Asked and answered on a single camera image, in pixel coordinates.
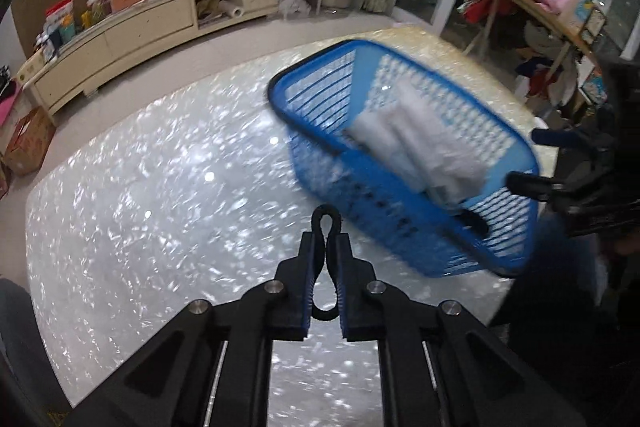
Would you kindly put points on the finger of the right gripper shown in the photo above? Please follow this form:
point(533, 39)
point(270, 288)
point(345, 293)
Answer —
point(571, 139)
point(552, 191)

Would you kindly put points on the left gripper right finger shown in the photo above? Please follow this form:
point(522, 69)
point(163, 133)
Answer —
point(439, 365)

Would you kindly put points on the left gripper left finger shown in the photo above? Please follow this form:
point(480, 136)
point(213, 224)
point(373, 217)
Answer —
point(209, 365)

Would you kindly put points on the white waffle towel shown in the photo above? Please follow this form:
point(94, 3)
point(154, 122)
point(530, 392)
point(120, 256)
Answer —
point(408, 138)

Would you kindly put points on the blue plastic laundry basket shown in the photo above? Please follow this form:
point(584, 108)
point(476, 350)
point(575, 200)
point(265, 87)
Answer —
point(320, 96)

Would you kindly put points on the wooden curved rack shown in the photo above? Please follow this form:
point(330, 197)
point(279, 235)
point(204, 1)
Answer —
point(550, 21)

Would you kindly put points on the brown cardboard box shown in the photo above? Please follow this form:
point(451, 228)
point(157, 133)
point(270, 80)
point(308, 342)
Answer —
point(29, 143)

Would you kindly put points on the cream tv cabinet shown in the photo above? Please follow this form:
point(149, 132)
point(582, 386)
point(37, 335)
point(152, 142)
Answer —
point(125, 40)

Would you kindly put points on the white paper roll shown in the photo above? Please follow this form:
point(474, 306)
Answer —
point(230, 9)

